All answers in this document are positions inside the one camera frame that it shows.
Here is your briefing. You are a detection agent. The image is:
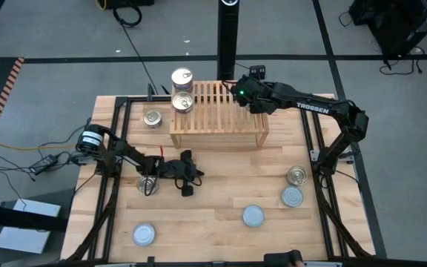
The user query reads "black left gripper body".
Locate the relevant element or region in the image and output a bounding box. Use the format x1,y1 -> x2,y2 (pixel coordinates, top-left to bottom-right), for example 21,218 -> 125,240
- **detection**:
160,149 -> 196,198

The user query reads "black aluminium table frame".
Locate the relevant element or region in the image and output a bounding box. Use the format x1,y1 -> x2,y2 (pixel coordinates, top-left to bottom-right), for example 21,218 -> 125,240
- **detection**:
64,94 -> 376,267

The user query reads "white board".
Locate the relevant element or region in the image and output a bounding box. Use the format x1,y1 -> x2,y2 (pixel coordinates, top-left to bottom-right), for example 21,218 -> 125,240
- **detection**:
0,198 -> 62,255

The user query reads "yellow floor cable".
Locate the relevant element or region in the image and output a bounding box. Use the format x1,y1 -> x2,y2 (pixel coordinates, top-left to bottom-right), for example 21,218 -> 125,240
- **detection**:
0,139 -> 85,152

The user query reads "green tuna can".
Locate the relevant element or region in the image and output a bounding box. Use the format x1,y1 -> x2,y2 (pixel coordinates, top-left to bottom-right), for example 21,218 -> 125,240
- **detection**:
131,222 -> 157,248
242,204 -> 265,228
280,185 -> 305,208

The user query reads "black beam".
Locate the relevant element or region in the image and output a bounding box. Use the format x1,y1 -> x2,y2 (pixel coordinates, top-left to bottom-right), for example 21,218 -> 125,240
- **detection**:
0,202 -> 70,234

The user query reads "black equipment cabinet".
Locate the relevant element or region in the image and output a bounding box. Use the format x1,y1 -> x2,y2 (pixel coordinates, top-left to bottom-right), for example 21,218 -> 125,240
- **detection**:
348,0 -> 427,62

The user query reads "black floor cable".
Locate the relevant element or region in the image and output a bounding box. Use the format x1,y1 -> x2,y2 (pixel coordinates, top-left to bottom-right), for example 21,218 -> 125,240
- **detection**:
111,3 -> 159,96
378,46 -> 426,77

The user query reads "wooden slatted shelf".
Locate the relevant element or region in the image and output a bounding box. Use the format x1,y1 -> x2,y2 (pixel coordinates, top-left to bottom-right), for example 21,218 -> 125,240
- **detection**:
168,79 -> 270,150

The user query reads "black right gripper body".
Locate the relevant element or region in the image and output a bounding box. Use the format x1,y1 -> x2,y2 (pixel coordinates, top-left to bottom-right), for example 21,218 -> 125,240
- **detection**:
234,75 -> 274,116

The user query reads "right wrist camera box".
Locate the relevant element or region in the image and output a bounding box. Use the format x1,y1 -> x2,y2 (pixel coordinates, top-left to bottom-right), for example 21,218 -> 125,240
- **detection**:
248,65 -> 268,79

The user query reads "black floor equipment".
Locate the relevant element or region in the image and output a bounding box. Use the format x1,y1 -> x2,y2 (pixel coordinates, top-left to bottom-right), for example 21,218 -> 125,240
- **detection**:
104,0 -> 156,9

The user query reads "black power adapter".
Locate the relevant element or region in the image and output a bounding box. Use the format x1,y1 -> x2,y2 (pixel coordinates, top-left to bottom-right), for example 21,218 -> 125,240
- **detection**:
29,154 -> 60,176

